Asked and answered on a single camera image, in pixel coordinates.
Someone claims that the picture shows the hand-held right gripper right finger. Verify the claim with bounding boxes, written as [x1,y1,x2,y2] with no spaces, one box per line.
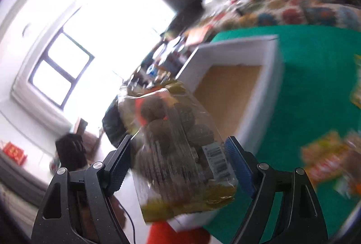
[224,135,329,244]

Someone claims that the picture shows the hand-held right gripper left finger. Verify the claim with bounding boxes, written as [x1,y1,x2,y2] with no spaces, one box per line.
[31,135,133,244]

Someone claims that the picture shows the clear bag of brown balls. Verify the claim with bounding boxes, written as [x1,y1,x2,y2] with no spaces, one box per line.
[117,79,239,223]

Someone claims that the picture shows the white cardboard box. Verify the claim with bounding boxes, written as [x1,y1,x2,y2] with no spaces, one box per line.
[166,35,284,233]

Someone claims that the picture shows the clear chicken leg packet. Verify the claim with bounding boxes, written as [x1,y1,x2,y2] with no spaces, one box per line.
[335,131,361,200]

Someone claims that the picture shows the dark cloth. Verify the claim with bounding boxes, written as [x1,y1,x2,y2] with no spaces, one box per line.
[102,96,131,149]

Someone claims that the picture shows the dark brown chair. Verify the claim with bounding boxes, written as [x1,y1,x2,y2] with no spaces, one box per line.
[55,133,87,172]

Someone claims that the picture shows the yellow red snack packet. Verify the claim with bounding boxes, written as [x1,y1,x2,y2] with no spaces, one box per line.
[302,132,350,186]

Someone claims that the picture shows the red object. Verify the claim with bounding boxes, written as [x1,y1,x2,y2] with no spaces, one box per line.
[147,221,211,244]

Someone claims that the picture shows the red box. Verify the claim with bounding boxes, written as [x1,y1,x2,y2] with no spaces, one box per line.
[1,141,28,166]

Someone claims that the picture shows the green table cloth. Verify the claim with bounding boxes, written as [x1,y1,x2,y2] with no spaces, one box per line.
[203,25,361,244]

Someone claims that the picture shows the pile of assorted items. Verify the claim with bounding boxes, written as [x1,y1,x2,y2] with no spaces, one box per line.
[131,32,204,88]

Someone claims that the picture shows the dark framed window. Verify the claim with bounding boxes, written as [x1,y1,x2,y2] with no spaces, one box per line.
[28,31,95,108]

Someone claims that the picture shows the colourful printed blanket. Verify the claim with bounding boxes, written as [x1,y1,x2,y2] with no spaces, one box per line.
[197,0,361,33]

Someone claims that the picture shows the black cable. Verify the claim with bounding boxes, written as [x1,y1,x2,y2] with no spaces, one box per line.
[118,201,136,244]

